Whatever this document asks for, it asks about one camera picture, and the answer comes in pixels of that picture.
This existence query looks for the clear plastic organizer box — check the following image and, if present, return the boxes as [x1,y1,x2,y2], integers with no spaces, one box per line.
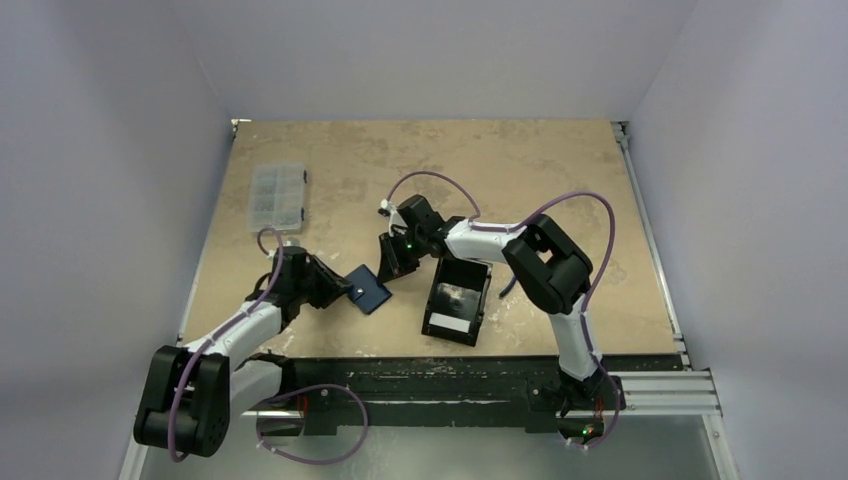
[246,162,308,234]

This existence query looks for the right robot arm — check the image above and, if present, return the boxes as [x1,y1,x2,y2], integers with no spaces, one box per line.
[377,194,625,409]

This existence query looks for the blue card holder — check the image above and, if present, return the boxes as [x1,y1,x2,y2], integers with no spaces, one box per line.
[346,264,392,315]

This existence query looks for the blue handled pliers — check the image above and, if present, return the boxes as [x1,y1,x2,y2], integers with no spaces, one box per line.
[498,276,517,299]

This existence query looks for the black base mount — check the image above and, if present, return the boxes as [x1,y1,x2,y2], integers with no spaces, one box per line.
[231,354,684,439]

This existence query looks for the white card in tray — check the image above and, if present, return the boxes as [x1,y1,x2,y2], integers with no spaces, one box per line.
[428,313,472,334]

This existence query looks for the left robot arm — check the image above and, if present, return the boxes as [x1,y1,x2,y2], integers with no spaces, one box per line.
[132,246,352,462]

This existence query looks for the black plastic tray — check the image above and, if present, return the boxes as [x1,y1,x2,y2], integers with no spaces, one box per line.
[421,258,492,347]

